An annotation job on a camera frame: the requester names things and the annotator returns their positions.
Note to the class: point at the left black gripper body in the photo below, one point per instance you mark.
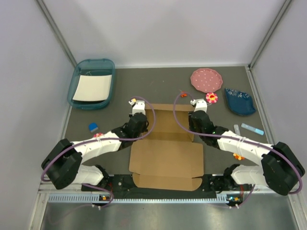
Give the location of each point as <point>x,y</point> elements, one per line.
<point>130,115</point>

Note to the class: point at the brown cardboard box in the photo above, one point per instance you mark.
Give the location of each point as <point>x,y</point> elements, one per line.
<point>168,150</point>

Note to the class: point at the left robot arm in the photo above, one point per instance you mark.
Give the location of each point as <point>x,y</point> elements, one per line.
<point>64,164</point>

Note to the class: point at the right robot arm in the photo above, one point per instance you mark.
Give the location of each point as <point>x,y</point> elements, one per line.
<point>276,166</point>

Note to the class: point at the pink flower toy left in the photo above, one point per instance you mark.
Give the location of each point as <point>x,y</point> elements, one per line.
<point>98,135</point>

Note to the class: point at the pink flower toy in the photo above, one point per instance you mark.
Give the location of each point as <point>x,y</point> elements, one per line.
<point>98,135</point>
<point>211,98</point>

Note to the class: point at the small blue scraper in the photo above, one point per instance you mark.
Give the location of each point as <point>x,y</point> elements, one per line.
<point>93,127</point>

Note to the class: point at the orange glitter maple leaf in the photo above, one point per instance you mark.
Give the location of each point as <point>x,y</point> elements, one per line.
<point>183,95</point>

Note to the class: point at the white paper sheet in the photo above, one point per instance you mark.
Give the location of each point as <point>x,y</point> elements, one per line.
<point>93,88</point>

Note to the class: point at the teal plastic bin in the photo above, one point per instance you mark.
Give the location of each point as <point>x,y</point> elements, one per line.
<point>91,67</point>

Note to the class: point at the pink flower toy right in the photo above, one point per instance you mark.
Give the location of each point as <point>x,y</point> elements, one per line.
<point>211,98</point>

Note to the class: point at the pink polka dot plate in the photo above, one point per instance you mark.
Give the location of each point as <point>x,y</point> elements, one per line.
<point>206,80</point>

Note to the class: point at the orange grey marker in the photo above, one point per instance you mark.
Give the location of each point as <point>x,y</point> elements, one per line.
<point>236,129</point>

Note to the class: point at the dark blue leaf dish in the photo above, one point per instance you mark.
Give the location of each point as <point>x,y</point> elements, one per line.
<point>239,102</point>

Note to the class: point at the small orange flower toy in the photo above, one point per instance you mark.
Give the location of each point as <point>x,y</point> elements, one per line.
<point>238,157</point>

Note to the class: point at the light blue marker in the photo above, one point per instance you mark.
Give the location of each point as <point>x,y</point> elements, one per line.
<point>252,129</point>

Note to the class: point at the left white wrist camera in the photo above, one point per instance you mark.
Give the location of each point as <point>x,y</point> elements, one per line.
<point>138,106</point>

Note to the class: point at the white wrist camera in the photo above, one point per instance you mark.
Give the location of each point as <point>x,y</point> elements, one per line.
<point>138,106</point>
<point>199,105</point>

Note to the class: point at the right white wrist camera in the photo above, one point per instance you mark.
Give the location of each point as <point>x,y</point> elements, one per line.
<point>199,105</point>

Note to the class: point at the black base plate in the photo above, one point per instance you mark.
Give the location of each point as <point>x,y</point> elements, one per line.
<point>144,184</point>

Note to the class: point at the aluminium frame rail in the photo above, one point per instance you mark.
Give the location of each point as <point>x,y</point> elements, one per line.
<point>73,194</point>

